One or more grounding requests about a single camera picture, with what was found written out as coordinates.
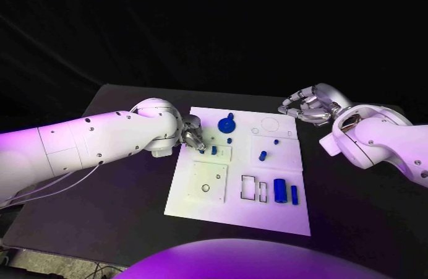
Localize white task board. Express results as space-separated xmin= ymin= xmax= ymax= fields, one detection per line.
xmin=162 ymin=106 xmax=312 ymax=237

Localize blue gear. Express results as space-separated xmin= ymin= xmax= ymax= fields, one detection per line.
xmin=216 ymin=113 xmax=237 ymax=135

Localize white cable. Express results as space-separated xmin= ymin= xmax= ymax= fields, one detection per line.
xmin=0 ymin=171 xmax=76 ymax=204
xmin=0 ymin=164 xmax=102 ymax=209

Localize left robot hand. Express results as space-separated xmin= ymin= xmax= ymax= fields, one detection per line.
xmin=180 ymin=114 xmax=207 ymax=152

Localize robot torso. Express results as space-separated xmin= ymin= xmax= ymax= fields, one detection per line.
xmin=112 ymin=238 xmax=386 ymax=279

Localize thick long blue cylinder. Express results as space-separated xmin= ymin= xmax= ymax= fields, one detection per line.
xmin=272 ymin=178 xmax=288 ymax=204

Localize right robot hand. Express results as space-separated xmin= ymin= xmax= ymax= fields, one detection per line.
xmin=276 ymin=82 xmax=354 ymax=127

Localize black cable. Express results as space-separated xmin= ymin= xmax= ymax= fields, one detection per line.
xmin=89 ymin=261 xmax=126 ymax=279

